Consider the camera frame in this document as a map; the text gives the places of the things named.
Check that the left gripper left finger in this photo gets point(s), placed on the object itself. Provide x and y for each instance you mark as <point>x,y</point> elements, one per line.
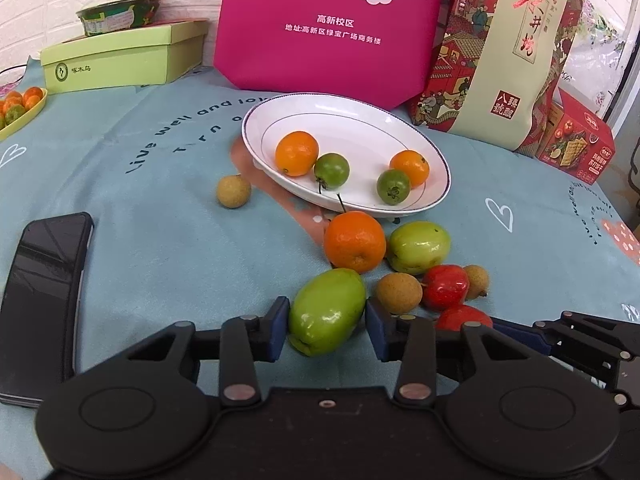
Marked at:
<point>245,340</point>

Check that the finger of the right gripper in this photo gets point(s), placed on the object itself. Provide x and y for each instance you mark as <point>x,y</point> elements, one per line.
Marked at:
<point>532,336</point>

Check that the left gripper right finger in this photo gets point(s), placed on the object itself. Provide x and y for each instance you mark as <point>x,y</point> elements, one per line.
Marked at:
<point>411,341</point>

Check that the red fruit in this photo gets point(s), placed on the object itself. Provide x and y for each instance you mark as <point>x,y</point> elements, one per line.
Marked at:
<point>455,317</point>
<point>444,286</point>

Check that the brown longan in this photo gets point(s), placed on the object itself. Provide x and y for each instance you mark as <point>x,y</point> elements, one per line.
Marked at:
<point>399,293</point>
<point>479,281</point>

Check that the orange plate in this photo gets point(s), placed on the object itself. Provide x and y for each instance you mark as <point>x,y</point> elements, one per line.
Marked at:
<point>354,240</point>

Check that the small green fruit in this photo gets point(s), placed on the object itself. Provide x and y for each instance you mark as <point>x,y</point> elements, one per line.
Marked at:
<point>393,186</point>
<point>331,171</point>

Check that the orange front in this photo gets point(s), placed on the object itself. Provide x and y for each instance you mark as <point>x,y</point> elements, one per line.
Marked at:
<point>414,165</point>

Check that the orange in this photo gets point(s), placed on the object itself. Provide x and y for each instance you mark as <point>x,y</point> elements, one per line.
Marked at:
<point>296,154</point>
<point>414,165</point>

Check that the longan near plate edge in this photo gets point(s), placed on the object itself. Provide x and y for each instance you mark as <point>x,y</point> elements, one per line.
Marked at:
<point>233,191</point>

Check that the red cracker box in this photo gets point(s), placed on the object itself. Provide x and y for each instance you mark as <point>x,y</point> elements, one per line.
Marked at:
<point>576,141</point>

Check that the black smartphone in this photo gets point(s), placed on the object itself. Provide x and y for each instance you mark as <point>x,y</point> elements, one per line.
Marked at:
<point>40,306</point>

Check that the white oval plate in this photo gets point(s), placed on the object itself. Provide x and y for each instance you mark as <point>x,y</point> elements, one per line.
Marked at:
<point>367,136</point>

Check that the white floral plastic bag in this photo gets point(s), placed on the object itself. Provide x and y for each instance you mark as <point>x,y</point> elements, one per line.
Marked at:
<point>595,64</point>

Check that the light green cardboard box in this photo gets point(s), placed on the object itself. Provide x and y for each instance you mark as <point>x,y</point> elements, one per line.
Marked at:
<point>145,56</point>

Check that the red green gift bag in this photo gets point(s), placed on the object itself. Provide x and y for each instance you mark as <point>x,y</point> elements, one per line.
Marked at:
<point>496,69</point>

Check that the magenta fabric bag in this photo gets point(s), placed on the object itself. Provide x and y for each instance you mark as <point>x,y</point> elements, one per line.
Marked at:
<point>376,51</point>

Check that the yellow-green small fruit tray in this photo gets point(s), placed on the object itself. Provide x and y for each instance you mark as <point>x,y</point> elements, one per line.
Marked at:
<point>18,109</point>

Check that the green instant noodle bowl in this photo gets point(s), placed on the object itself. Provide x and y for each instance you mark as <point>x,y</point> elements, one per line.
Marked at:
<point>117,15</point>

